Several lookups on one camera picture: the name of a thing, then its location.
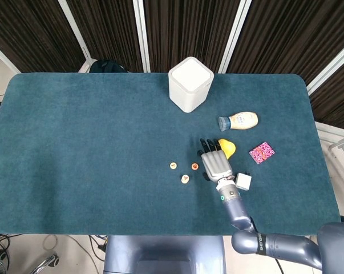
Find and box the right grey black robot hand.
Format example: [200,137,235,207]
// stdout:
[196,138,235,183]

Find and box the yellow pear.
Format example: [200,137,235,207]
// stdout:
[218,138,236,160]

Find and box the white charger adapter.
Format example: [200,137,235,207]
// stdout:
[234,171,253,191]

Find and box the pink patterned card box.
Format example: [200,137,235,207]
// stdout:
[249,141,276,166]

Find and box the cream mayonnaise squeeze bottle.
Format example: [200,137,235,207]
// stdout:
[218,111,259,132]

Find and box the white square trash bin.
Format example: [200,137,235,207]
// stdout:
[168,57,214,114]

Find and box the blue-grey robot torso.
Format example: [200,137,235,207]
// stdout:
[103,235,226,274]

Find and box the dark brown slatted panel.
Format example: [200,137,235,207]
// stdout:
[309,61,344,132]
[227,0,344,86]
[143,0,241,74]
[66,0,145,72]
[0,0,86,74]

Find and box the teal table cloth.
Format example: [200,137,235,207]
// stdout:
[0,72,341,237]

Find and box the black bag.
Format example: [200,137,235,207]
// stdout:
[88,59,130,74]

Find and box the chrome chair leg with caster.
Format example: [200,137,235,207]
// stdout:
[31,253,60,274]

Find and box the black velcro strap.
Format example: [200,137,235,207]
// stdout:
[256,232,265,256]

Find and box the white metal frame base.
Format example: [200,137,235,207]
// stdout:
[315,121,344,156]

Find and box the white partition frame post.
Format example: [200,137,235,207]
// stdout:
[57,0,95,74]
[305,37,344,96]
[218,0,253,74]
[132,0,151,73]
[0,38,21,74]

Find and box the black floor plug cable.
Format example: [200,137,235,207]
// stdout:
[88,234,108,259]

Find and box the black floor cable tangle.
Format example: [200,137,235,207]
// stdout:
[0,233,24,274]

